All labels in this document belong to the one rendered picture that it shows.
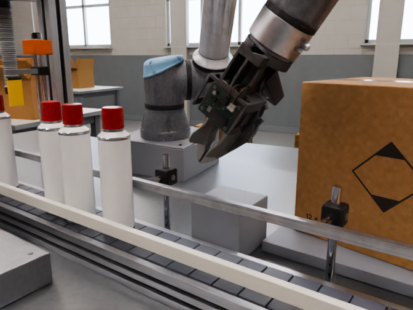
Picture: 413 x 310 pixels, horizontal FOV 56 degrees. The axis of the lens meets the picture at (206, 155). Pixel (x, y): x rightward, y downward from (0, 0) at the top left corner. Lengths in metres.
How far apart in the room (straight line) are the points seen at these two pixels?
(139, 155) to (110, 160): 0.51
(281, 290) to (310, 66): 5.72
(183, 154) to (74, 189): 0.43
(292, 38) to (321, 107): 0.20
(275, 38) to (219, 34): 0.56
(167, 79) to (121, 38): 6.51
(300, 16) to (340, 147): 0.25
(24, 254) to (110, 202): 0.14
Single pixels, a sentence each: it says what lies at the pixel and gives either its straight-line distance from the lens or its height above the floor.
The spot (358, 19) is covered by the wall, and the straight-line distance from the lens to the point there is 6.04.
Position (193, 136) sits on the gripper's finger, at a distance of 0.59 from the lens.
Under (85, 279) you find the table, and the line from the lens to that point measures 0.65.
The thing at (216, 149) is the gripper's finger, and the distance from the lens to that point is 0.58.
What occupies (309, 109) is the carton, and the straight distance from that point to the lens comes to 0.68.
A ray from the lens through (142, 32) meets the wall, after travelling 7.33.
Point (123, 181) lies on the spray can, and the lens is 0.63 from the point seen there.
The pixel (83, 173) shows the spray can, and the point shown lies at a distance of 0.69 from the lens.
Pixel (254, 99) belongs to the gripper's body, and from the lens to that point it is 0.54.
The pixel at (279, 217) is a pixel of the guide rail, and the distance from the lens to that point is 0.52.
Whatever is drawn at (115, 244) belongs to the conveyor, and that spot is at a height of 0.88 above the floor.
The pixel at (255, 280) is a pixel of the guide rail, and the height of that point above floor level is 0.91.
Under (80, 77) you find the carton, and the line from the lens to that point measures 5.24.
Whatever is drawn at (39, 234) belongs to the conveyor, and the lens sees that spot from 0.77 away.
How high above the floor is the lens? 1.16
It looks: 14 degrees down
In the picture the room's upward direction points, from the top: straight up
